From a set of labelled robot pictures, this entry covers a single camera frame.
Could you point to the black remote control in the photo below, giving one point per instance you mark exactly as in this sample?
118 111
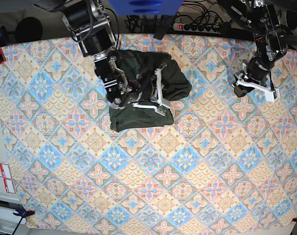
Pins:
166 21

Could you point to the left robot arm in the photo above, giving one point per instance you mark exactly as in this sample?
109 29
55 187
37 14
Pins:
271 45

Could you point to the white power strip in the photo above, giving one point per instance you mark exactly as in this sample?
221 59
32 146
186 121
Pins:
195 27

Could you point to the blue plastic box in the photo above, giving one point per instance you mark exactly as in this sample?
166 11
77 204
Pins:
145 7

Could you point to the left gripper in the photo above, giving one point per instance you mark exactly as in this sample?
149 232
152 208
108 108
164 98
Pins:
257 71

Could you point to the dark green long-sleeve shirt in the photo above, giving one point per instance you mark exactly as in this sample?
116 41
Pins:
139 68

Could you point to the patterned colourful tablecloth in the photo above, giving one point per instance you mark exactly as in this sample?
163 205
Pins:
226 165

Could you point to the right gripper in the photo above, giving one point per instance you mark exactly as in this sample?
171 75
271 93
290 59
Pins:
149 89

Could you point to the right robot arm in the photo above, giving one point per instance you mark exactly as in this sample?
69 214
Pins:
90 26

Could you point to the blue clamp orange tip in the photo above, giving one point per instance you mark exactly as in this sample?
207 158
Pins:
23 213

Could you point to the red white stickers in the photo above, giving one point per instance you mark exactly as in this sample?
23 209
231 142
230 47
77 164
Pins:
5 175

